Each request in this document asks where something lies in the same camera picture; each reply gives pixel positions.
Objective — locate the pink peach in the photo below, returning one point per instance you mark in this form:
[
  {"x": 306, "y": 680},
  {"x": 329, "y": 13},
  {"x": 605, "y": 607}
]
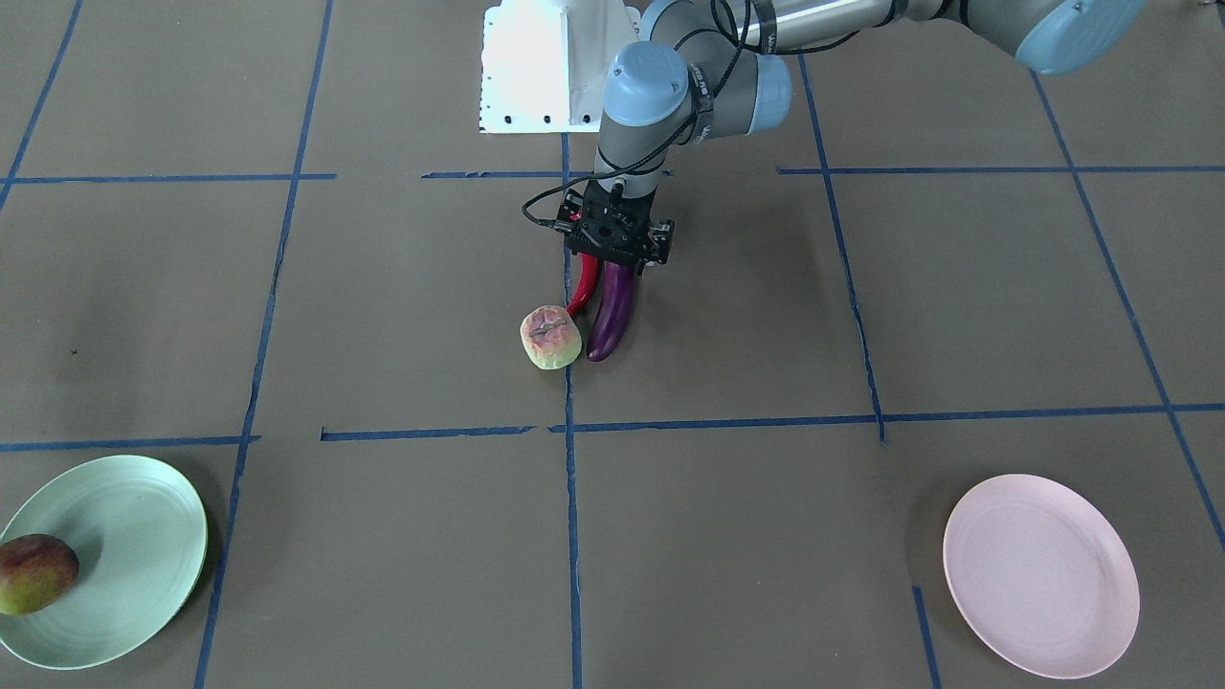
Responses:
[{"x": 550, "y": 338}]

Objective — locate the red yellow pomegranate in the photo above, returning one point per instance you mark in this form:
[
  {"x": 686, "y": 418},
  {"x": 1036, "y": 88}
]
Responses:
[{"x": 35, "y": 571}]

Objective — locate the pink plate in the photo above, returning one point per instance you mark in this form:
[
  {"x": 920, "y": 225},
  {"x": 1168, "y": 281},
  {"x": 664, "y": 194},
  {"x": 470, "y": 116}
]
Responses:
[{"x": 1041, "y": 576}]

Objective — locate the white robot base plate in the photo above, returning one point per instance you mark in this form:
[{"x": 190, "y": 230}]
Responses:
[{"x": 544, "y": 63}]

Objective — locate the purple eggplant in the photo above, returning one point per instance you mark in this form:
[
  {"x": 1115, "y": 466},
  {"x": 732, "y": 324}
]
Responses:
[{"x": 617, "y": 299}]

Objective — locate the green plate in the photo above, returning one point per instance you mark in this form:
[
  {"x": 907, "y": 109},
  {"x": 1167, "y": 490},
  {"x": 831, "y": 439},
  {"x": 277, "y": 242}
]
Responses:
[{"x": 140, "y": 532}]

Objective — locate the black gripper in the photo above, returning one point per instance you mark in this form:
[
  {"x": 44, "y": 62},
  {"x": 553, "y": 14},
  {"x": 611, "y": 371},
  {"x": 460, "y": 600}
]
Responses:
[{"x": 660, "y": 238}]

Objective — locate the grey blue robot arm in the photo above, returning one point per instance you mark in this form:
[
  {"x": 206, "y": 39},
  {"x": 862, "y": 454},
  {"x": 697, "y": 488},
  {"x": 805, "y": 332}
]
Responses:
[{"x": 702, "y": 71}]

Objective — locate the red chili pepper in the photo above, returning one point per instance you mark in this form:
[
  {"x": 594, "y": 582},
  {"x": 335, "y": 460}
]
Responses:
[{"x": 588, "y": 281}]

